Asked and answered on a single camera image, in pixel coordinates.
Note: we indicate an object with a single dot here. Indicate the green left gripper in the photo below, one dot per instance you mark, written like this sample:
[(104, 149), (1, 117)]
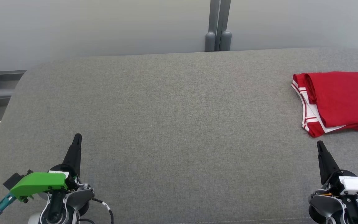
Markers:
[(39, 183)]

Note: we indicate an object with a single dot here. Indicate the red jersey with white sleeves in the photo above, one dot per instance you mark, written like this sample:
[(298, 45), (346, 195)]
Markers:
[(337, 96)]

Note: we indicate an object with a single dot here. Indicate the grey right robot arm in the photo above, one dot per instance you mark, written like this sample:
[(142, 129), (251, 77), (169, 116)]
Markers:
[(325, 205)]

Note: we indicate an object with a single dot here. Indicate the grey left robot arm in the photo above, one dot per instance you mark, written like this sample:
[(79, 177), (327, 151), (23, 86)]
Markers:
[(57, 208)]

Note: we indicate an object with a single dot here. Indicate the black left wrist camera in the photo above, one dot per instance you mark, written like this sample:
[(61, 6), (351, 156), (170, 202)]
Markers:
[(12, 180)]

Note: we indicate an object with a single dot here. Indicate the teal left camera connector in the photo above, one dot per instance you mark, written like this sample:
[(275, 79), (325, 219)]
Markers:
[(5, 202)]

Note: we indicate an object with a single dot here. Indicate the grey partition post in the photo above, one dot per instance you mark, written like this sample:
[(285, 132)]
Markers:
[(212, 25), (225, 25)]

